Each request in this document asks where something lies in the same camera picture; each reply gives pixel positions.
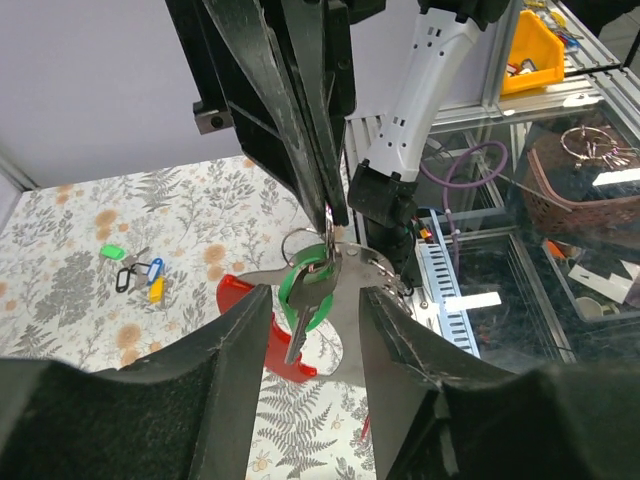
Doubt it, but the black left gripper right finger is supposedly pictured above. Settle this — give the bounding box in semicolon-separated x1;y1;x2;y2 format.
359;287;639;479

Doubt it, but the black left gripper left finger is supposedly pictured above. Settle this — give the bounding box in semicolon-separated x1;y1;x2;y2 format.
1;286;272;479

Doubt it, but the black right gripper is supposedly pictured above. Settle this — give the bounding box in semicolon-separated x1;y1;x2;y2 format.
167;1;358;231

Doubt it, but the red handled carabiner keyring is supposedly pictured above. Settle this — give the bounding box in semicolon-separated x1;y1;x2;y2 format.
216;242;408;387

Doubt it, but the green tagged key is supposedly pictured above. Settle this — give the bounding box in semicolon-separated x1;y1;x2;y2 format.
277;204;344;366

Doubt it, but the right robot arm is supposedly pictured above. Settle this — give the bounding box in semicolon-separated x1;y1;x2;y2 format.
167;1;507;285

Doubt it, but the yellow key tag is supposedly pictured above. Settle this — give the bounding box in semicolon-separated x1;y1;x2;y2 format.
149;276;165;304

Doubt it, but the green key tag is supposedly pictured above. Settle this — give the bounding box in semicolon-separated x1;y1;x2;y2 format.
99;244;126;261

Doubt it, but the yellow storage bin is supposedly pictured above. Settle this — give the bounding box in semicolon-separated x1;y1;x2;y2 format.
501;10;565;96

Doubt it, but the brown wicker basket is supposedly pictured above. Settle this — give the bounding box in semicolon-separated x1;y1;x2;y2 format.
517;111;639;250

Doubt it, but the blue slotted cable duct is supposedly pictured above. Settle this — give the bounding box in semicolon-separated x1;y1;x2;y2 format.
416;209;480;358

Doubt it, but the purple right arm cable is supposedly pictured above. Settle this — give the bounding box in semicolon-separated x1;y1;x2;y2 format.
419;140;510;261

